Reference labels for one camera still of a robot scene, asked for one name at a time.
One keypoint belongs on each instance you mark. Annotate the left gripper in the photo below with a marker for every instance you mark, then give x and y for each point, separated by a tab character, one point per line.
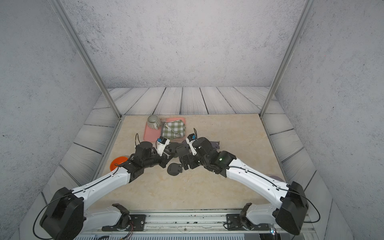
165	159

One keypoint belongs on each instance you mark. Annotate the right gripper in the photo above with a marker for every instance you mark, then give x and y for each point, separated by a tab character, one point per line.
190	157

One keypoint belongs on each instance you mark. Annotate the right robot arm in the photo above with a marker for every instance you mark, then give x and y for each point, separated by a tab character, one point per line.
287	204

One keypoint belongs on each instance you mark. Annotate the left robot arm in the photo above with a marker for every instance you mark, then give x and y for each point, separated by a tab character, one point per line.
67	214

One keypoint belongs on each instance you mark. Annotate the pink tray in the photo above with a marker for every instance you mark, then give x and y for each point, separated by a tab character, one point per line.
151	135

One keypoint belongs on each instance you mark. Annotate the green checkered cloth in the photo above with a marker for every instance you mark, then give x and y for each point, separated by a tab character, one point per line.
178	126

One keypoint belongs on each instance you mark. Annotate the orange plastic bowl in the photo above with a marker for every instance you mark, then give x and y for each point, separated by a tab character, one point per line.
118	161

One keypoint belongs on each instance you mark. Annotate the lilac ceramic bowl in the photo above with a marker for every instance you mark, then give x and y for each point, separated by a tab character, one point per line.
277	178

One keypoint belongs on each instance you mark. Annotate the white handled spoon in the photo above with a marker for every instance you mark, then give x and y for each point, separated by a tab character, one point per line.
169	128

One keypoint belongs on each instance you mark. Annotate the aluminium front rail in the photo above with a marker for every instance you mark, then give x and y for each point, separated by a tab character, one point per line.
196	225

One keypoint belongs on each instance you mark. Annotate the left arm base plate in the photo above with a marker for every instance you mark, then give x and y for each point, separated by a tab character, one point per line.
134	223

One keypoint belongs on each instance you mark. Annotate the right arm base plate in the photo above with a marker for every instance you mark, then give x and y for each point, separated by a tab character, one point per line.
235	223

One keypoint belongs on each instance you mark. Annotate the right aluminium frame post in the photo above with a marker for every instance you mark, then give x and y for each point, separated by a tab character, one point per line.
308	7

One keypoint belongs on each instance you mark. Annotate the aluminium frame post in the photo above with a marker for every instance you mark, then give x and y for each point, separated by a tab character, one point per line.
308	7
66	23

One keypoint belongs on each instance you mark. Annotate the left aluminium frame post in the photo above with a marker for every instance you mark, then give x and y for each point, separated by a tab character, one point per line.
66	23

